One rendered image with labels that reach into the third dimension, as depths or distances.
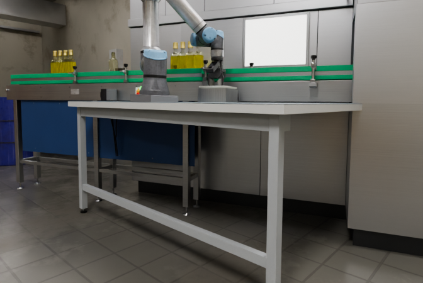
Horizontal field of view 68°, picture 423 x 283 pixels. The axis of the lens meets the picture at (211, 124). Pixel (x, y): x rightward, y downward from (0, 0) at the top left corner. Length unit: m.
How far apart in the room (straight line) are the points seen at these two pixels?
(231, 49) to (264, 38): 0.23
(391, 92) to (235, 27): 1.06
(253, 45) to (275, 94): 0.42
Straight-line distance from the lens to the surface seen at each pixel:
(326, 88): 1.90
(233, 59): 2.20
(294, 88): 1.91
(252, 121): 1.13
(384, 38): 1.77
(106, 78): 2.40
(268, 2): 2.25
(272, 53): 2.14
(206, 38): 1.65
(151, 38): 1.74
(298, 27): 2.15
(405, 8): 1.81
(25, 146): 3.03
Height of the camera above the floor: 0.76
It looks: 4 degrees down
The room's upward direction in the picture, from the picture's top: straight up
